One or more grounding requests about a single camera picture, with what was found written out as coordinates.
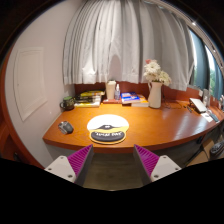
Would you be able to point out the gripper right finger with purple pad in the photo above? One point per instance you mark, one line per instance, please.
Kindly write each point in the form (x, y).
(151, 166)

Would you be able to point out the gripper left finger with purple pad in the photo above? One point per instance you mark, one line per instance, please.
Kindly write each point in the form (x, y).
(73, 168)

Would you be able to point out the grey computer mouse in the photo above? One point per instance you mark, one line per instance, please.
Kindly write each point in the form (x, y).
(65, 127)

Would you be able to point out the round yellow black mouse pad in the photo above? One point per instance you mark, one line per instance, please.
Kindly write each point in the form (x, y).
(107, 129)

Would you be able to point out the dark green mug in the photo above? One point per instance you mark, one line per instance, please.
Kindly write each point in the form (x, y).
(67, 104)

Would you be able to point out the blue book stack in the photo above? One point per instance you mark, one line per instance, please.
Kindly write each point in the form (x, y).
(133, 99)

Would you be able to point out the stack of books left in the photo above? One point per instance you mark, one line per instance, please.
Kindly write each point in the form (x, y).
(89, 99)

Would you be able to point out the white vase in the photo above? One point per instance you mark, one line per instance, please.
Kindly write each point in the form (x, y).
(154, 98)

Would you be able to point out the white paper on desk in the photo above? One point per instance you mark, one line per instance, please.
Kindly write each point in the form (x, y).
(207, 117)

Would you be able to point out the white laptop device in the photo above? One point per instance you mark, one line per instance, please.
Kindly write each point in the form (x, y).
(200, 107)

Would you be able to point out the clear spray bottle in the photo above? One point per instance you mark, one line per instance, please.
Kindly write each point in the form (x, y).
(117, 92)

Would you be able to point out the white box container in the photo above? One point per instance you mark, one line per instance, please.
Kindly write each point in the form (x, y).
(110, 89)

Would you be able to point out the white pink flowers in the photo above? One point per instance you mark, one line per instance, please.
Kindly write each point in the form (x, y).
(154, 73)

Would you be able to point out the white curtain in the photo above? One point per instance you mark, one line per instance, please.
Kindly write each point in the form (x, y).
(112, 39)

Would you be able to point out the white wall panel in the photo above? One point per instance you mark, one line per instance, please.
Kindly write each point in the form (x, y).
(29, 86)

